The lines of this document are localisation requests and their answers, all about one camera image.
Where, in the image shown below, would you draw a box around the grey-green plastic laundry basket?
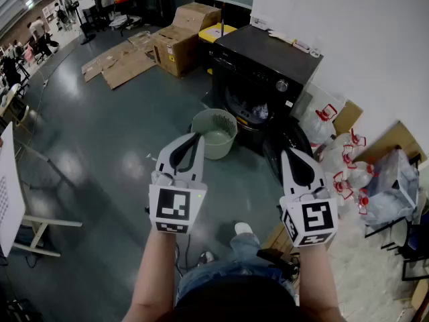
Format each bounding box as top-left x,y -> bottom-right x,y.
190,108 -> 239,160

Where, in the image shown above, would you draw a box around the person's black shirt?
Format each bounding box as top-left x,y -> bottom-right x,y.
172,275 -> 299,322

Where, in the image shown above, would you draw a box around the cream rubber glove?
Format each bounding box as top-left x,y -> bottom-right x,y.
267,28 -> 298,45

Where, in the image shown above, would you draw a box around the small open cardboard box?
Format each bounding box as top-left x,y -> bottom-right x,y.
333,99 -> 365,137

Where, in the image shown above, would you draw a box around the flattened cardboard sheets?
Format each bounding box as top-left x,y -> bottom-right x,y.
81,30 -> 162,90

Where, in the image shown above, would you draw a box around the black washing machine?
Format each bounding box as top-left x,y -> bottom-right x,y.
210,24 -> 324,157

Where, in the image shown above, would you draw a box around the white dotted board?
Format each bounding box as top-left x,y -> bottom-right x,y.
0,121 -> 26,258

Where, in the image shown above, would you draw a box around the black office chair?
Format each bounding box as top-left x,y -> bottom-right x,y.
113,0 -> 143,37

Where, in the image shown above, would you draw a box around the light wooden chair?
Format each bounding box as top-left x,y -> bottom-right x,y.
0,82 -> 32,131

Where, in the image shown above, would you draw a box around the clear bags with red handles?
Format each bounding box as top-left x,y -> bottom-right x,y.
300,92 -> 373,216

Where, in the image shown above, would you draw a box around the tall cardboard box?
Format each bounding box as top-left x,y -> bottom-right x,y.
172,1 -> 222,33

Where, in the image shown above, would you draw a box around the person's blue jeans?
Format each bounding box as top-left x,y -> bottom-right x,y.
176,233 -> 298,307

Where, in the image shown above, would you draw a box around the white card holder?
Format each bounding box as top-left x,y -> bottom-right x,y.
250,13 -> 269,30

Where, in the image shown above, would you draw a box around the large low cardboard box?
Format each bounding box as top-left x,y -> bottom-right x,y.
152,25 -> 202,78

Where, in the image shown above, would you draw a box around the black cable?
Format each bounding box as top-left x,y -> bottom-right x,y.
175,233 -> 192,278

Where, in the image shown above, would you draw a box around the black round washing machine door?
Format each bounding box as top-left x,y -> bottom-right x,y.
262,121 -> 315,184

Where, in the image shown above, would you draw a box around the person's right forearm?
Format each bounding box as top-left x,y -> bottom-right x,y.
296,243 -> 347,322

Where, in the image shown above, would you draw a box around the person's right white shoe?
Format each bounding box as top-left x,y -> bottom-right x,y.
234,222 -> 254,236

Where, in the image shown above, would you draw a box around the black metal chair frame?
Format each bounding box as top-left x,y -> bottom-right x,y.
364,152 -> 429,282

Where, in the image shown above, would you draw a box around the yellow-lid black trash bin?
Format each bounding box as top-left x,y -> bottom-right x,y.
198,22 -> 237,75

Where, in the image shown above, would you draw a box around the light wooden board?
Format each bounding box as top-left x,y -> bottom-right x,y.
261,222 -> 296,258

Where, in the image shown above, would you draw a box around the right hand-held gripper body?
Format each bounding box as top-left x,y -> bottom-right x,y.
279,183 -> 339,248

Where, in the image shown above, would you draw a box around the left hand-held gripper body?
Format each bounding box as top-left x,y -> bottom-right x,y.
148,171 -> 208,235

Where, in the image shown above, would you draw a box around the black floor fan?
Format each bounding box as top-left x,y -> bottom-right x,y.
63,0 -> 97,46

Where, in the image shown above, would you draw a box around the flat cardboard board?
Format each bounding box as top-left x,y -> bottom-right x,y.
351,121 -> 428,170

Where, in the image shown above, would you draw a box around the person's left forearm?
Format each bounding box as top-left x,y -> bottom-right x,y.
122,228 -> 178,322

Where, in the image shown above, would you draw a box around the clear plastic bag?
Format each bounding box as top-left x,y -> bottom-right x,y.
360,149 -> 420,227

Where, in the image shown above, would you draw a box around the black box device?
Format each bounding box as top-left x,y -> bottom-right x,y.
256,248 -> 301,281

